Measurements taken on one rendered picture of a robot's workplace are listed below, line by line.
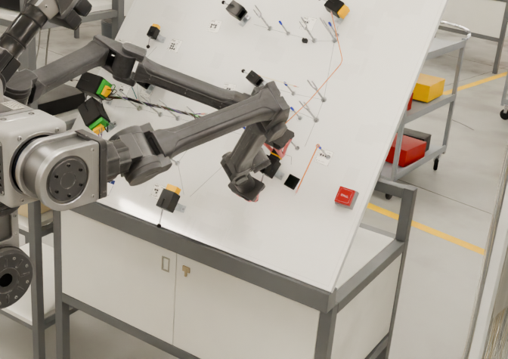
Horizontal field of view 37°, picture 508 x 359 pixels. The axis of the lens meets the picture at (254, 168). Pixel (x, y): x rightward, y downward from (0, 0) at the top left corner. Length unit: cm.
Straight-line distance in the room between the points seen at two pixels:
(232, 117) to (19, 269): 57
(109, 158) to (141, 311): 140
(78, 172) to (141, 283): 136
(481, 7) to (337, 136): 678
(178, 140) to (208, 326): 115
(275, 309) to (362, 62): 83
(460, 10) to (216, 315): 704
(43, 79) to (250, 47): 92
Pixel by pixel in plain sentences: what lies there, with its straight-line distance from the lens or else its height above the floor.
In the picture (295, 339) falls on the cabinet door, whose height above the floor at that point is 64.
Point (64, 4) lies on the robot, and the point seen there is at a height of 171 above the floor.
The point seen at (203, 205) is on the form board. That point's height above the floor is 96.
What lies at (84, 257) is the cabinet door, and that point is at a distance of 291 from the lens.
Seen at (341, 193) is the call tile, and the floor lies 112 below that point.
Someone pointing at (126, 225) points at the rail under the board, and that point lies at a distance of 263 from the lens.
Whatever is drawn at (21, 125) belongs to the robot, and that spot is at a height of 153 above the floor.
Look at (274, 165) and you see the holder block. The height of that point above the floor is 116.
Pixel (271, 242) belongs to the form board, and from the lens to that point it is 235.
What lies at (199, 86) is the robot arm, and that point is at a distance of 216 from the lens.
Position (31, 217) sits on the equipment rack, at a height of 71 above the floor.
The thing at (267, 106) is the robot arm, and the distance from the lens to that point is 170.
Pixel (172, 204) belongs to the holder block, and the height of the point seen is 98.
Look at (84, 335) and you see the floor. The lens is 355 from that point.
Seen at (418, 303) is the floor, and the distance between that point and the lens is 401.
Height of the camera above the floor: 201
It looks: 22 degrees down
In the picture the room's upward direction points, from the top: 5 degrees clockwise
